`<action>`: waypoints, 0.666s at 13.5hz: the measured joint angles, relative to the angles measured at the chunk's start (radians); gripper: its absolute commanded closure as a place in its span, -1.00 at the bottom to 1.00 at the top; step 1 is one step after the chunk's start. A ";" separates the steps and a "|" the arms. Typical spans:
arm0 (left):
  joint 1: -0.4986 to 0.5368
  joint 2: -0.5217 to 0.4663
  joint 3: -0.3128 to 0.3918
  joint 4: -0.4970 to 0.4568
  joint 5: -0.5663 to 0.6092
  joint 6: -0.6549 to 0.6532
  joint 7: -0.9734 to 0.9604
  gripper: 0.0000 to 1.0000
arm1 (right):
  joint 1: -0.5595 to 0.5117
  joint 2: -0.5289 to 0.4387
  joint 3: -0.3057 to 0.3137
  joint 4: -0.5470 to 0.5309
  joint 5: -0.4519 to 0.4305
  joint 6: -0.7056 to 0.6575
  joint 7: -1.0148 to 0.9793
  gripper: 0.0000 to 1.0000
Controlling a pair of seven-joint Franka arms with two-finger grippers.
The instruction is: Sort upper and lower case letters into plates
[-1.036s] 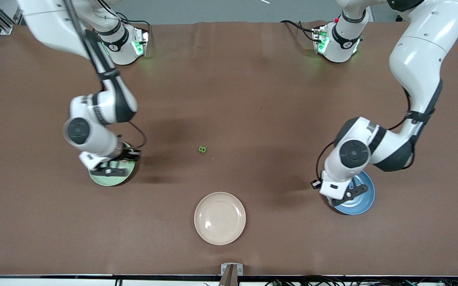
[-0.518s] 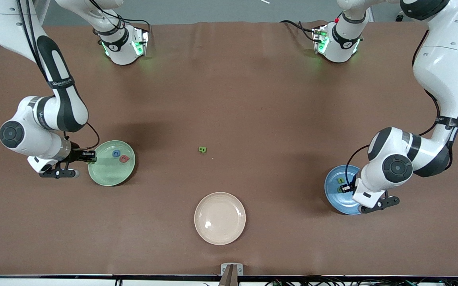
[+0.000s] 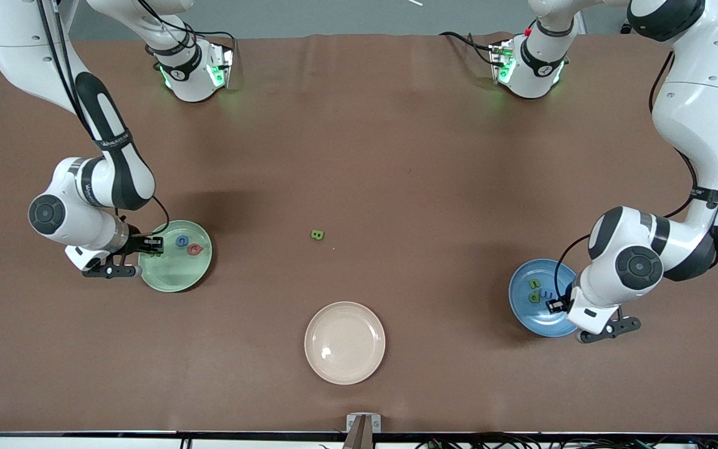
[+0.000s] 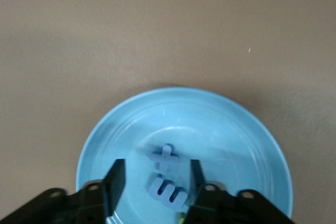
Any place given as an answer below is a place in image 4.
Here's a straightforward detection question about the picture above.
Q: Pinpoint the blue letter m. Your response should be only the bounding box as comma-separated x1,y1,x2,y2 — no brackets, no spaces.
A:
148,174,188,210

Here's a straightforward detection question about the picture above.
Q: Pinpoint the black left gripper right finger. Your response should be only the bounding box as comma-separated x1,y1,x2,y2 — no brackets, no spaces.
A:
183,159,292,224

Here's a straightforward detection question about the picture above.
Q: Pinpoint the blue plus sign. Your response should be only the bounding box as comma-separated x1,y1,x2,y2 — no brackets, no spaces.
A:
149,144,181,172

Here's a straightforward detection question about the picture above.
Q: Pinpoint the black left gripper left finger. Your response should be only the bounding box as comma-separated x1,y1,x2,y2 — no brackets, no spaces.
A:
0,158,126,224

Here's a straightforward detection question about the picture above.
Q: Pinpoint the blue plate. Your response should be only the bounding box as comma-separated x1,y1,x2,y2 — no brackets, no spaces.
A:
75,87,294,224

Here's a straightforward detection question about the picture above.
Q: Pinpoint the brown table cover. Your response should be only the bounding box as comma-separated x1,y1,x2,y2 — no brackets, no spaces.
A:
0,0,336,224

